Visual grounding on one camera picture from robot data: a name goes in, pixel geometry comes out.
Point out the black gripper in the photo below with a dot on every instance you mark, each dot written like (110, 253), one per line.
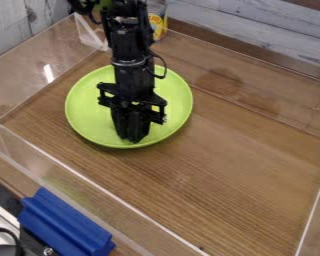
(147, 108)

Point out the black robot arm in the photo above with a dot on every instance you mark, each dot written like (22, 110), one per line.
(129, 35)

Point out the green round plate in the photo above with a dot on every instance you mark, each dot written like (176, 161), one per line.
(89, 118)

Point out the yellow pineapple can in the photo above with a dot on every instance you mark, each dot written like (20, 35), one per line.
(157, 13)

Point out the blue plastic clamp block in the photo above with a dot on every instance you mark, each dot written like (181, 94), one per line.
(61, 227)

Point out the clear acrylic corner bracket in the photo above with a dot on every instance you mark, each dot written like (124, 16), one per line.
(90, 37)

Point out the clear acrylic enclosure wall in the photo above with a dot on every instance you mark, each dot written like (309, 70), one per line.
(28, 168)

